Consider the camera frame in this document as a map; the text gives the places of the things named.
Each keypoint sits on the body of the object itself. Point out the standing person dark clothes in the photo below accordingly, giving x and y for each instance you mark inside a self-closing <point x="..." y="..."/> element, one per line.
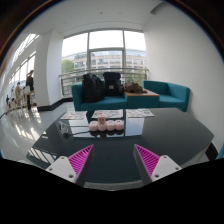
<point x="30" y="84"/>

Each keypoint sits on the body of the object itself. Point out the black backpack right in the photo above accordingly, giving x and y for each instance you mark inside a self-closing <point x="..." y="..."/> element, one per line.
<point x="112" y="83"/>

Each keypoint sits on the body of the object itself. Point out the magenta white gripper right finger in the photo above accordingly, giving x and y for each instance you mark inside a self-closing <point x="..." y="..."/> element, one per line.
<point x="151" y="166"/>

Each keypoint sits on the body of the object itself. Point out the pink charger plug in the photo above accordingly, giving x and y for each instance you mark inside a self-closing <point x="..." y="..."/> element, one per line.
<point x="101" y="120"/>

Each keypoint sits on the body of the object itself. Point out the middle magazine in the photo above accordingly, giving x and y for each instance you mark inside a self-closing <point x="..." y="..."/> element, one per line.
<point x="108" y="113"/>

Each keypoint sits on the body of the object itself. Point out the teal sofa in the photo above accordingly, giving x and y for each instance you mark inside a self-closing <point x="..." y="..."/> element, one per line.
<point x="171" y="96"/>

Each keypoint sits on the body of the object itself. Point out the right magazine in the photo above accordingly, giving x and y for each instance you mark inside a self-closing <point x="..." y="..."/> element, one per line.
<point x="139" y="113"/>

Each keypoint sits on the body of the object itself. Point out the wooden sofa side table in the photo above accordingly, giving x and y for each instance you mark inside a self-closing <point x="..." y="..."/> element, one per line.
<point x="142" y="93"/>

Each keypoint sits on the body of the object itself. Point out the black backpack left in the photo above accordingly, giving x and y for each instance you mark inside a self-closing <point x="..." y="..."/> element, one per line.
<point x="92" y="88"/>

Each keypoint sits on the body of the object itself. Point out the left magazine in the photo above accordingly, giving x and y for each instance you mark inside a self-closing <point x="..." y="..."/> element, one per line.
<point x="74" y="115"/>

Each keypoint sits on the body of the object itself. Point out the magazine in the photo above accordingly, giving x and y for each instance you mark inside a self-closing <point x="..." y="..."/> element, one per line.
<point x="108" y="113"/>
<point x="139" y="113"/>
<point x="74" y="115"/>

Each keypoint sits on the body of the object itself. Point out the brown jacket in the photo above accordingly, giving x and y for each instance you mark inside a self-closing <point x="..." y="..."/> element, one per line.
<point x="133" y="88"/>

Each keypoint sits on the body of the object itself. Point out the metal window railing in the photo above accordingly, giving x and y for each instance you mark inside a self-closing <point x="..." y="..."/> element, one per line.
<point x="128" y="74"/>

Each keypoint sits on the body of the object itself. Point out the black backpack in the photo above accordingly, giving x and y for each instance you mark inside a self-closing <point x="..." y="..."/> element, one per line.
<point x="92" y="88"/>
<point x="112" y="83"/>

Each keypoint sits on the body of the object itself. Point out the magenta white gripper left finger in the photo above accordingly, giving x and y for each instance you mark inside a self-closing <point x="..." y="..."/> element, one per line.
<point x="73" y="168"/>

